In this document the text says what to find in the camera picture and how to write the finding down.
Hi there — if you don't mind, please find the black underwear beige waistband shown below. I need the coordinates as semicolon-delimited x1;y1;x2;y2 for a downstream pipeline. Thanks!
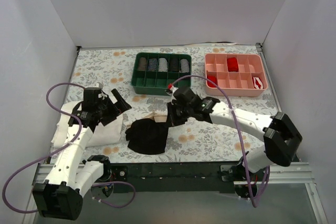
125;113;169;155

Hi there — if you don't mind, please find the pink divided organizer tray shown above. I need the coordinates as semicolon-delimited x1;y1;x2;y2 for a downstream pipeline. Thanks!
205;54;268;97

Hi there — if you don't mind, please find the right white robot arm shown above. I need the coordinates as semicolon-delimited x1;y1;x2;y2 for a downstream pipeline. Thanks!
166;87;302;181

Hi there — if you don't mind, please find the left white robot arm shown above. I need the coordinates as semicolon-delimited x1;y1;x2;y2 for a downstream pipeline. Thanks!
33;87;131;220

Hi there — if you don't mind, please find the red rolled underwear lower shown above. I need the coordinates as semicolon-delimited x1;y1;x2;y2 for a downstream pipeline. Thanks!
207;76;217;88

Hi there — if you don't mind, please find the red rolled underwear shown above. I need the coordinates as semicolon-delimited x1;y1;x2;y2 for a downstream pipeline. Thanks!
207;76;217;88
227;57;239;72

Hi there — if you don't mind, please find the grey white rolled underwear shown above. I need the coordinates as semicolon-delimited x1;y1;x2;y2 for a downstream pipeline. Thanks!
180;59;190;73

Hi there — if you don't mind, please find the black rolled underwear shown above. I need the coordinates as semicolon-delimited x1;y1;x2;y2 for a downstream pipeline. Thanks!
169;58;179;72

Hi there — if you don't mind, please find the white grey striped roll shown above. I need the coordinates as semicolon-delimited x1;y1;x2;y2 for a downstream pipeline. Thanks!
157;58;168;72

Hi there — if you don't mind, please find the brown rolled underwear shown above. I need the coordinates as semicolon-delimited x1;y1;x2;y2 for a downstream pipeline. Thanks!
137;57;147;71

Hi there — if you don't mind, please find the blue striped rolled underwear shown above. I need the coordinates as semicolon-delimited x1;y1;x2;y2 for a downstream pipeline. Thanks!
147;58;158;71

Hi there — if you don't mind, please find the red rolled underwear upper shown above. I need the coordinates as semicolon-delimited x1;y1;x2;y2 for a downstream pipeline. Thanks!
227;57;239;72

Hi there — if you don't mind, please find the red white striped roll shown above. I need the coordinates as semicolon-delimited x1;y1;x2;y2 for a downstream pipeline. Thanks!
252;77;264;90

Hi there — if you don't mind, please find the white folded cloth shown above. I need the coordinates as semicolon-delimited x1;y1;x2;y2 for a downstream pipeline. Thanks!
51;114;123;148

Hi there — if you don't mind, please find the green divided organizer tray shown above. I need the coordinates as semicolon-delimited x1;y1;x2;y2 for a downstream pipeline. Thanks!
131;52;192;95

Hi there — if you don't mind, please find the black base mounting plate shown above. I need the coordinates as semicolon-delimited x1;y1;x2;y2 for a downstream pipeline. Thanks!
102;162;246;193

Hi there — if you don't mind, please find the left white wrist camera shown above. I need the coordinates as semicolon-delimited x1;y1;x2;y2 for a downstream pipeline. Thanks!
94;82;109;101

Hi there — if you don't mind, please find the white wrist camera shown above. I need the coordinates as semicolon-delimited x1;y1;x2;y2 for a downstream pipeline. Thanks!
166;83;178;104
94;82;109;101

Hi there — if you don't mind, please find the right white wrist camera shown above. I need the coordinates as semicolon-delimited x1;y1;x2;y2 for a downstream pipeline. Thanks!
166;83;178;104

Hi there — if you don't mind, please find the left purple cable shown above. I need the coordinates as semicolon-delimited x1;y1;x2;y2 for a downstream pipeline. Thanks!
2;83;137;213

